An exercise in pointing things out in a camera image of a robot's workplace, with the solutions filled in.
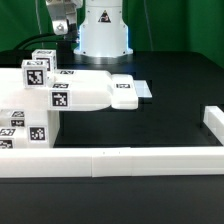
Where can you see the white chair back frame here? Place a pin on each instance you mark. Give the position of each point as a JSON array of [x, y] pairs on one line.
[[69, 90]]

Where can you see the white fence wall front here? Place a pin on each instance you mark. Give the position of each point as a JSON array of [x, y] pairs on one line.
[[110, 162]]

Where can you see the white fence wall right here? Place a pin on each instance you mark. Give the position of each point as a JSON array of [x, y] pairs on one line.
[[214, 120]]

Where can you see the white marker base plate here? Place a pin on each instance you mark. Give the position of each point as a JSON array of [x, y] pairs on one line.
[[142, 89]]

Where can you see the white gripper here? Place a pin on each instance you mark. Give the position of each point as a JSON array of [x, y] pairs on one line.
[[63, 14]]

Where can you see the white fence wall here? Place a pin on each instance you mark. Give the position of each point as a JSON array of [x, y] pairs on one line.
[[110, 162], [214, 120]]

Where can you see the small white part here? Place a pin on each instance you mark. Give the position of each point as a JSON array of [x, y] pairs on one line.
[[12, 137]]

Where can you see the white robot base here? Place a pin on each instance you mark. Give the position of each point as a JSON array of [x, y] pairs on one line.
[[103, 35]]

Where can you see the white chair seat part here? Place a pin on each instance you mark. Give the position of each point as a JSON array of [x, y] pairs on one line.
[[42, 128]]

